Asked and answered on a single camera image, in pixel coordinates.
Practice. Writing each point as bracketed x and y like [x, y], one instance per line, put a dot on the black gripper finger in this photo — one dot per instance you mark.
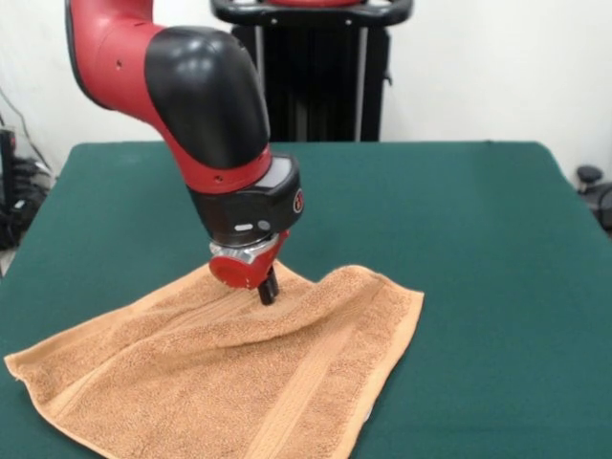
[268, 291]

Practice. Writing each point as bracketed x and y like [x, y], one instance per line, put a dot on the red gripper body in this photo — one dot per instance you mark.
[246, 272]

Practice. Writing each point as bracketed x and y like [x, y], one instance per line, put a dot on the tan terry towel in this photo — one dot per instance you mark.
[215, 373]

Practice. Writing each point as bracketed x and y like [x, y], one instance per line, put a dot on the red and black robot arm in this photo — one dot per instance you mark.
[201, 105]

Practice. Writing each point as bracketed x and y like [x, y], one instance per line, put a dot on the dark green table cloth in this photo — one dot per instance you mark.
[478, 215]

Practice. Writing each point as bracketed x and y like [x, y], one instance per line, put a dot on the black equipment pile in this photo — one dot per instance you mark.
[14, 225]

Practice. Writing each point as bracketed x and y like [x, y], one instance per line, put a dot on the grey chair base leg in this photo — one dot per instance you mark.
[589, 174]

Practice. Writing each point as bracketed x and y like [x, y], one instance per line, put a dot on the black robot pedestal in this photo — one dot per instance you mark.
[325, 86]

